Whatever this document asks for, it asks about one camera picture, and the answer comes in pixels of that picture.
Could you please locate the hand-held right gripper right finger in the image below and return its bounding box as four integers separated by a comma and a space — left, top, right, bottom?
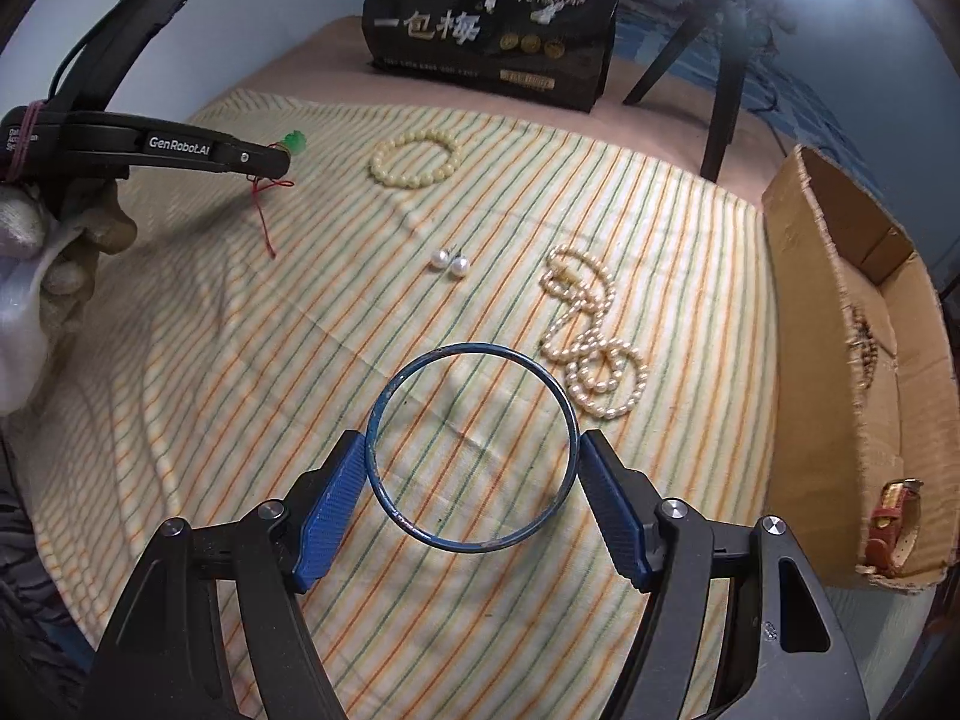
577, 429, 875, 720

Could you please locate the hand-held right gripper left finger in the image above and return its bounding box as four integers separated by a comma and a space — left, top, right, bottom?
79, 429, 374, 720

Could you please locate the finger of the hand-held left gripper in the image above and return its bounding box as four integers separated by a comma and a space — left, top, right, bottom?
120, 117, 291, 178

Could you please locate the green pendant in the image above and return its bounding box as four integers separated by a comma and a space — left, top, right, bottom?
247, 129, 309, 260

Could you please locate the blue metal bangle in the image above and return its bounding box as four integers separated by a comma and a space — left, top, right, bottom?
364, 343, 580, 556

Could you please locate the person's left forearm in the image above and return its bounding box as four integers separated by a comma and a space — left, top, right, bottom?
0, 229, 76, 415

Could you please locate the person's left hand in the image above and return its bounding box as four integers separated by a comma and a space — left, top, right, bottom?
0, 178, 140, 335

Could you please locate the pink bed sheet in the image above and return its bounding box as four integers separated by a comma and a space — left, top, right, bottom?
186, 13, 785, 205

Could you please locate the striped cloth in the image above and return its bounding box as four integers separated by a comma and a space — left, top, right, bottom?
15, 86, 797, 720

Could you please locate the cardboard box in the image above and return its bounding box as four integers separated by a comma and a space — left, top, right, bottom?
761, 144, 952, 592

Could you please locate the black printed bag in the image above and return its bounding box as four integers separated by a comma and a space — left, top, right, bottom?
361, 0, 628, 115

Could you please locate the dark cloth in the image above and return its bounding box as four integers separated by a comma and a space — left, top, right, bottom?
0, 427, 100, 720

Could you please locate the black tripod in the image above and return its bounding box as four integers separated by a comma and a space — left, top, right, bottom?
622, 0, 797, 182

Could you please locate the cream bead bracelet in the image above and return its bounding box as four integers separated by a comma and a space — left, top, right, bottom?
370, 130, 461, 189

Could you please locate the pearl necklace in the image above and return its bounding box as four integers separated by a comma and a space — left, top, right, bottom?
538, 245, 649, 418

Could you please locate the brown strap wristwatch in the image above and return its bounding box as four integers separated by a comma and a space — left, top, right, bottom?
857, 478, 925, 580

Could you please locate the dark bead bracelet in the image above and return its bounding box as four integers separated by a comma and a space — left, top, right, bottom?
847, 306, 881, 392

